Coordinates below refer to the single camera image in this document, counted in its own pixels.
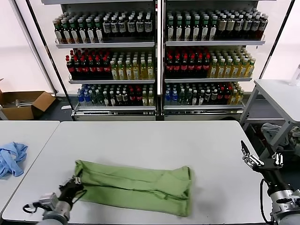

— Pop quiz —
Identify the dark bottle green cap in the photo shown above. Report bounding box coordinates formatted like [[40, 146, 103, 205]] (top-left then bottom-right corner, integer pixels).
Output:
[[174, 16, 184, 42], [183, 16, 192, 42], [209, 16, 218, 42], [54, 19, 63, 44], [70, 19, 79, 44], [94, 18, 104, 44], [166, 16, 175, 42], [62, 19, 71, 44], [86, 18, 96, 44], [192, 16, 201, 42], [200, 16, 209, 42], [78, 19, 87, 44]]

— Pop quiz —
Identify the gray slanted frame bar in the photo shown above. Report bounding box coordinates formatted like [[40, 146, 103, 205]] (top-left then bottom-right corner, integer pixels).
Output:
[[14, 0, 59, 97]]

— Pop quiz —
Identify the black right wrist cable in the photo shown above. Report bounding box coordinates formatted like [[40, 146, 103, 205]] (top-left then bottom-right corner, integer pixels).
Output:
[[259, 178, 274, 222]]

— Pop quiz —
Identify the black storage bin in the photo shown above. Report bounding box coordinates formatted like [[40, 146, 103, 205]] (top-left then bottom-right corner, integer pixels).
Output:
[[246, 123, 300, 163]]

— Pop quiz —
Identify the greenish gray crumpled cloth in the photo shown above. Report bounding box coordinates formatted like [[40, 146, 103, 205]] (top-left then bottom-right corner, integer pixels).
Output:
[[289, 126, 300, 157]]

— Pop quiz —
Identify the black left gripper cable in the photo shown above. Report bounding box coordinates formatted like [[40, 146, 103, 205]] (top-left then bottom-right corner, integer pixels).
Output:
[[71, 189, 87, 204]]

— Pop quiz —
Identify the open brown cardboard box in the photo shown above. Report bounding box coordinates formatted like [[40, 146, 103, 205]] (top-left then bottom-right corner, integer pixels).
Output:
[[0, 77, 56, 120]]

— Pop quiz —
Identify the black left camera cable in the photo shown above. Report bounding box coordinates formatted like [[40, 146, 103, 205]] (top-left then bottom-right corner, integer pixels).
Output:
[[22, 202, 42, 214]]

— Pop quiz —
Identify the black slanted pole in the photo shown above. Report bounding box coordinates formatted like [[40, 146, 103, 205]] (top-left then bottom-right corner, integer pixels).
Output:
[[25, 0, 78, 121], [257, 0, 296, 80]]

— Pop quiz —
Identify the gray metal drinks shelf rack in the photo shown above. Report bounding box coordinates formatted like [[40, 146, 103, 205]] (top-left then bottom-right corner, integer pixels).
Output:
[[160, 0, 277, 121], [41, 0, 160, 121]]

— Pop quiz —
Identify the clear plastic bottle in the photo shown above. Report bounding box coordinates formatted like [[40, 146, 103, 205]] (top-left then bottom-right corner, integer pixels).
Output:
[[289, 67, 300, 87]]

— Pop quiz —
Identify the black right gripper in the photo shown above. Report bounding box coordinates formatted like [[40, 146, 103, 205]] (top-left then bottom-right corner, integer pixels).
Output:
[[240, 140, 283, 192]]

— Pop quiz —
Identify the light green shirt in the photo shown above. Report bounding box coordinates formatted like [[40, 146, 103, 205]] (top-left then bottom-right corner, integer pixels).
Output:
[[74, 159, 193, 218]]

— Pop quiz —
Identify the dark bottle beige label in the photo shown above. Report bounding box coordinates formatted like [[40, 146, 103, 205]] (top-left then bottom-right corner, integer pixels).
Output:
[[225, 15, 234, 40], [217, 15, 226, 40]]

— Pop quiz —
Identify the dark bottle white cap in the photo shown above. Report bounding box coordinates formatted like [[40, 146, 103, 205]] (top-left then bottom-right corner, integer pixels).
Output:
[[242, 15, 251, 40], [135, 16, 144, 37], [251, 15, 260, 40], [127, 16, 136, 37], [259, 15, 269, 40], [118, 17, 127, 37], [234, 15, 243, 40], [110, 17, 119, 37], [143, 15, 152, 37], [103, 18, 112, 37]]

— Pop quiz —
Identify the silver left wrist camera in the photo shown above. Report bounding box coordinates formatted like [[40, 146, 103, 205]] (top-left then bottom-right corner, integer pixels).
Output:
[[38, 192, 58, 208]]

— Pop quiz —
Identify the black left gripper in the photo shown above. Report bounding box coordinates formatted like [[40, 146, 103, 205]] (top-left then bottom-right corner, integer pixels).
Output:
[[58, 177, 84, 202]]

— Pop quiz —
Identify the clear plastic packaging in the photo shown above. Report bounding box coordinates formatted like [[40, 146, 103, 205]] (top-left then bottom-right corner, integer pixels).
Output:
[[3, 99, 31, 108]]

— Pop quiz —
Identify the white side table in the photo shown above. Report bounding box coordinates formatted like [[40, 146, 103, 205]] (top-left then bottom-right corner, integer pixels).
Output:
[[239, 79, 300, 164]]

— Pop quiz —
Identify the crumpled light blue cloth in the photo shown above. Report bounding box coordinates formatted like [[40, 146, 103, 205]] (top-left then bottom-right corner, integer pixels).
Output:
[[0, 141, 29, 180]]

